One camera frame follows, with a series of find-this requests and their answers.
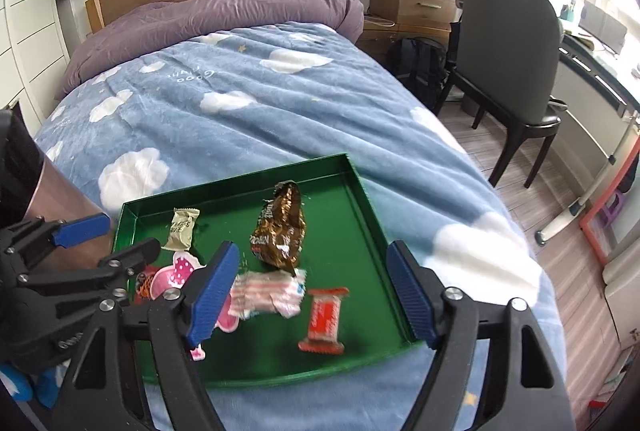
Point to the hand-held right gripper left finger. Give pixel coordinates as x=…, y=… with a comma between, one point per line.
x=212, y=296

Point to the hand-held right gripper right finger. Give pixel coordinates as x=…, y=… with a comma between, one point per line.
x=407, y=291

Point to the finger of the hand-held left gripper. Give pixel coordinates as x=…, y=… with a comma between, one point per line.
x=82, y=228
x=132, y=256

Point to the pink cartoon snack packet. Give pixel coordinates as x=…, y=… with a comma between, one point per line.
x=175, y=273

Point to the pink white striped snack packet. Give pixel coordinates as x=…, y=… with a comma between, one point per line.
x=265, y=293

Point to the small beige candy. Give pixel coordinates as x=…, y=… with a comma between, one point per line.
x=181, y=228

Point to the red white candy bar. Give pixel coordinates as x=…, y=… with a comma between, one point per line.
x=324, y=321

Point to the shiny brown snack packet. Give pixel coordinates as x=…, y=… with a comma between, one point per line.
x=280, y=231

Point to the green tray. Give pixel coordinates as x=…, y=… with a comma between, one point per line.
x=340, y=221

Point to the dark red snack packet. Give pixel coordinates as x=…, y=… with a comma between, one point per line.
x=145, y=283

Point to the blue white cloth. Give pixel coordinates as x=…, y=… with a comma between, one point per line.
x=20, y=381

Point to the blue cloud print blanket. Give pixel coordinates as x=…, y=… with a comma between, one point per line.
x=250, y=111

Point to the pink framed mirror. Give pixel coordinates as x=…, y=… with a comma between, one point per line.
x=597, y=211

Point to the white wardrobe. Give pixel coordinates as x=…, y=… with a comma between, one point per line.
x=30, y=11

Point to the black backpack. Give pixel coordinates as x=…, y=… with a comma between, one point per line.
x=417, y=66

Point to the low wooden nightstand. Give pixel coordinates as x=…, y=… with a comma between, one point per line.
x=380, y=36

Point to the purple pillow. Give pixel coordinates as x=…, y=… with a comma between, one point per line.
x=225, y=11

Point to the grey chair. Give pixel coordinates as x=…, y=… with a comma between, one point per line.
x=500, y=41

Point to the white desk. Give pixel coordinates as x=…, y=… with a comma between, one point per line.
x=590, y=66

